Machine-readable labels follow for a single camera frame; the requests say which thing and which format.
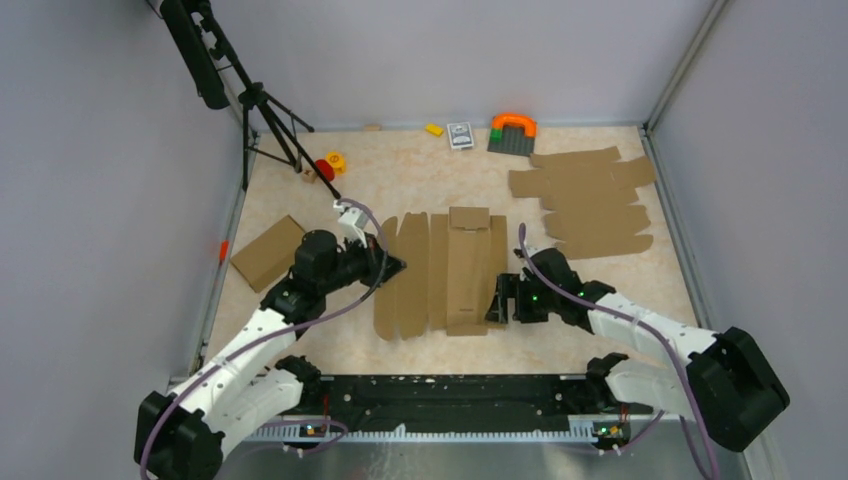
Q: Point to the folded brown cardboard box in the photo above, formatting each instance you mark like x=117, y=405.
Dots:
x=270, y=255

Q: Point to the stack of flat cardboard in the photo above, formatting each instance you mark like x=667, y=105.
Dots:
x=590, y=203

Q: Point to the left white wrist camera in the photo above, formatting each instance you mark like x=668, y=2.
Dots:
x=352, y=221

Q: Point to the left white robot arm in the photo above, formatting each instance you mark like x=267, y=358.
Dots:
x=188, y=431

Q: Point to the yellow toy block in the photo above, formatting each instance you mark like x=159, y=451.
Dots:
x=434, y=129

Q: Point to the dark grey building plate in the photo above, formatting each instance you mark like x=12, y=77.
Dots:
x=513, y=142

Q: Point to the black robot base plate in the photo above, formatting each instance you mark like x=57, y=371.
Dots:
x=496, y=404

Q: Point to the playing card deck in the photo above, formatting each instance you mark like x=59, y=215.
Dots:
x=460, y=136

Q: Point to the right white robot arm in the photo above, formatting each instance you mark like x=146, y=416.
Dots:
x=721, y=381

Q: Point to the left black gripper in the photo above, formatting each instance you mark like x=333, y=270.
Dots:
x=371, y=256

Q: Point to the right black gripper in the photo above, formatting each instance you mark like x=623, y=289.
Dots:
x=512, y=286

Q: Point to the yellow round disc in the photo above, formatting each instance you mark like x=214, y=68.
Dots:
x=337, y=161

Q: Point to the black camera tripod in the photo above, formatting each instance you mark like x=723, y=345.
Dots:
x=220, y=79

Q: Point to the small wooden cube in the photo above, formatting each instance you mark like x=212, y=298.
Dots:
x=309, y=176

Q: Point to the orange U-shaped toy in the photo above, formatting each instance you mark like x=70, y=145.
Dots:
x=510, y=119

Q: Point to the red round disc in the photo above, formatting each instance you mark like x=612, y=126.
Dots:
x=325, y=169

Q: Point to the orange clip on frame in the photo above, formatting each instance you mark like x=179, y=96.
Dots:
x=223, y=251

